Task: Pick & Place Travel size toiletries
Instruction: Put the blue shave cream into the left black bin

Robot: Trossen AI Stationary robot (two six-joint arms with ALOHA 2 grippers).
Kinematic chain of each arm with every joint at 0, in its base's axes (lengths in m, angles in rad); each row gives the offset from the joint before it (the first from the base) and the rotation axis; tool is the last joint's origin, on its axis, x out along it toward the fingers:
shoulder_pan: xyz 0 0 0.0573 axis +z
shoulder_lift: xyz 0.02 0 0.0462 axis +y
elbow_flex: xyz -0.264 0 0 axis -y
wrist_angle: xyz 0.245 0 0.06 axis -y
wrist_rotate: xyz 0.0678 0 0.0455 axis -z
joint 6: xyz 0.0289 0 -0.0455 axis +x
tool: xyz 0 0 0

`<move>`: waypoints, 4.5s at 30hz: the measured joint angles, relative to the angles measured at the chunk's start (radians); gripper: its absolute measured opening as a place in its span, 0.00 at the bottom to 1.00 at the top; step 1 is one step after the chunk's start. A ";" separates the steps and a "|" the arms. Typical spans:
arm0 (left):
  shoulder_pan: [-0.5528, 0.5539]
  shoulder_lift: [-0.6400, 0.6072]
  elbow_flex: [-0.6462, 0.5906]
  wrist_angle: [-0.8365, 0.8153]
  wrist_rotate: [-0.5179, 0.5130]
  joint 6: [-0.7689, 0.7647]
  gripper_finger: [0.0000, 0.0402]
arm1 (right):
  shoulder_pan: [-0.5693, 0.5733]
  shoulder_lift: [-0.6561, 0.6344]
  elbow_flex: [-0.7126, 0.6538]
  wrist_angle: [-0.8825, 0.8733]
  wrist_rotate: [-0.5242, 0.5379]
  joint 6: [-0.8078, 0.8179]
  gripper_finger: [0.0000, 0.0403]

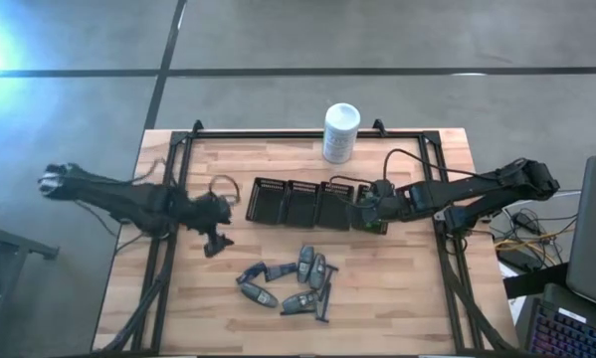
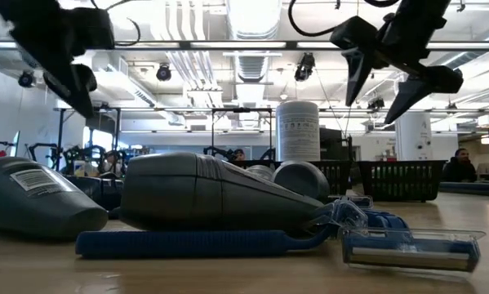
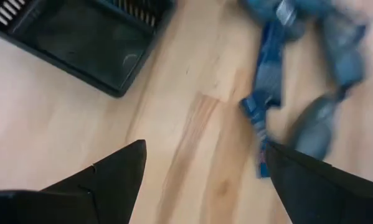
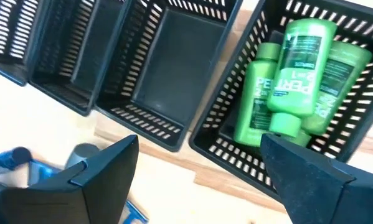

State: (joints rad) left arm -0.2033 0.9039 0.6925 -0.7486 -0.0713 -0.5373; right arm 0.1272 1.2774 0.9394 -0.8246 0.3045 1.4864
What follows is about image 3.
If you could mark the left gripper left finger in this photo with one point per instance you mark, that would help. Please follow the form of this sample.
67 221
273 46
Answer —
80 199

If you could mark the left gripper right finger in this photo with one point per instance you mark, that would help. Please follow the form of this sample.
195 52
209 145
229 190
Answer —
323 199

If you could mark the grey travel toothpaste tube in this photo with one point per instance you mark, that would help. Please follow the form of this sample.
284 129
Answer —
314 133

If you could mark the black slotted plastic basket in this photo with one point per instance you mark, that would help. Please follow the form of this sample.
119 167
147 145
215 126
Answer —
80 46

